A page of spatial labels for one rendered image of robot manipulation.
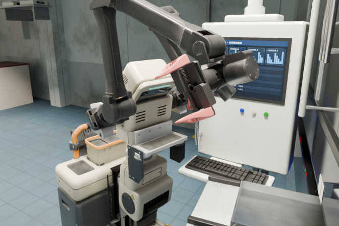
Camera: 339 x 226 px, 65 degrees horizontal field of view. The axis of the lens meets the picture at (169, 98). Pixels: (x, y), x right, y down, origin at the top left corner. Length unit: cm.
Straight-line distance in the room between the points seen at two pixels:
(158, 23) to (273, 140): 92
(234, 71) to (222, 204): 63
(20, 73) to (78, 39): 148
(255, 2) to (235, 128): 64
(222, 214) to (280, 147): 54
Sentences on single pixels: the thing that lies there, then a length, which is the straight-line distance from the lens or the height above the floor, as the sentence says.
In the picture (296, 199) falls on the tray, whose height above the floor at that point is 88.
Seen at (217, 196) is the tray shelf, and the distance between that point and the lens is 113.
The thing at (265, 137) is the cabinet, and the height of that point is 99.
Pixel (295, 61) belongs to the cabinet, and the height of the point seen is 138.
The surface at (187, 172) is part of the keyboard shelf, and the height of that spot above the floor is 80.
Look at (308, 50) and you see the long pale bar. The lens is 113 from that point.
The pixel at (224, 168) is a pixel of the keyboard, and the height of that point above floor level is 83.
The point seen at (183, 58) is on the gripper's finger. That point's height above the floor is 146.
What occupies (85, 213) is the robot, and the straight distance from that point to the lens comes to 152.
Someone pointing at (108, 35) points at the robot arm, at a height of 150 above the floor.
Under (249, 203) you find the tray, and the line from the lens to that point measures 112.
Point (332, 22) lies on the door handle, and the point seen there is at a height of 153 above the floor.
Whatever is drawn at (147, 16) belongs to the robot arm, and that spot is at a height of 155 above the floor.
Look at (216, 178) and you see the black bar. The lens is 121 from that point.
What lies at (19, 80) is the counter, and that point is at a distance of 619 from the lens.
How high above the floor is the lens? 152
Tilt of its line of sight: 15 degrees down
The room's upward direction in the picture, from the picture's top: straight up
